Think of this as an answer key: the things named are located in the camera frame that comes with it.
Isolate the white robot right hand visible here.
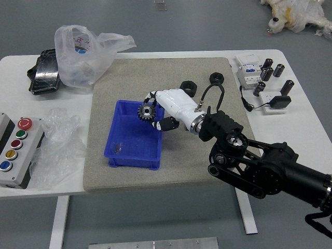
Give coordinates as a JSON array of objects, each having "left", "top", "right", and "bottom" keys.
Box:
[{"left": 142, "top": 89, "right": 207, "bottom": 132}]

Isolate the large black gear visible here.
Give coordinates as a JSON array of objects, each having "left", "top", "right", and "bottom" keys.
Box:
[{"left": 136, "top": 103, "right": 156, "bottom": 122}]

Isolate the blue plastic box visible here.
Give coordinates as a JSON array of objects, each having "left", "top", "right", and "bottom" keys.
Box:
[{"left": 103, "top": 100, "right": 166, "bottom": 171}]

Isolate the large black hex nut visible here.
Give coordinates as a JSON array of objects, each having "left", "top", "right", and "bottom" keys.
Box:
[{"left": 180, "top": 80, "right": 198, "bottom": 98}]

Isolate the small black hex nut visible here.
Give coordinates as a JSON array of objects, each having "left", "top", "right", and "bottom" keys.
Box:
[{"left": 209, "top": 72, "right": 225, "bottom": 85}]

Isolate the grey push-button control box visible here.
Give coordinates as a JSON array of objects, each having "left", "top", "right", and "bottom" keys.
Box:
[{"left": 0, "top": 112, "right": 45, "bottom": 189}]

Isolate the white circuit breaker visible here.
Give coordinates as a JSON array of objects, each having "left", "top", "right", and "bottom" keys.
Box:
[{"left": 234, "top": 53, "right": 263, "bottom": 90}]

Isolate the white power socket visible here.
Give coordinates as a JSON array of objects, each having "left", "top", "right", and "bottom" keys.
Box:
[{"left": 260, "top": 91, "right": 287, "bottom": 115}]

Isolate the grey-brown mat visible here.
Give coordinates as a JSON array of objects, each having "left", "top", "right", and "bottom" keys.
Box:
[{"left": 82, "top": 57, "right": 262, "bottom": 193}]

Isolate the grey floor outlet cover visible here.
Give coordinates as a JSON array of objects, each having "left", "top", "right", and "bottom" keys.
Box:
[{"left": 153, "top": 0, "right": 167, "bottom": 12}]

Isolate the translucent printed plastic bag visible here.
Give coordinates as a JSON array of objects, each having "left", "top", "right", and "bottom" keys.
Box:
[{"left": 53, "top": 24, "right": 137, "bottom": 94}]

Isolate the crumpled clear plastic wrap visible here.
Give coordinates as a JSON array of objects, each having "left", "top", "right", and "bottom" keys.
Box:
[{"left": 29, "top": 107, "right": 87, "bottom": 191}]

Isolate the white table leg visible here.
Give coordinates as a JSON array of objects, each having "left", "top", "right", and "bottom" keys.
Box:
[
  {"left": 49, "top": 196, "right": 70, "bottom": 249},
  {"left": 234, "top": 188, "right": 258, "bottom": 235}
]

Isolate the black wrapped tray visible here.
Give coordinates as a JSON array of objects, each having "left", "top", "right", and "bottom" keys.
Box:
[{"left": 25, "top": 48, "right": 62, "bottom": 96}]

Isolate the silver metal plate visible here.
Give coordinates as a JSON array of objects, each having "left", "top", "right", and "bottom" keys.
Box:
[{"left": 88, "top": 237, "right": 219, "bottom": 249}]

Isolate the plastic-wrapped plush toy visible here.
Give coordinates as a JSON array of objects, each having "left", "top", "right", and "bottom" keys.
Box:
[{"left": 260, "top": 0, "right": 332, "bottom": 41}]

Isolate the black power adapter with cord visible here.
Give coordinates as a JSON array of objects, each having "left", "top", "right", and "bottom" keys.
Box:
[{"left": 240, "top": 85, "right": 292, "bottom": 113}]

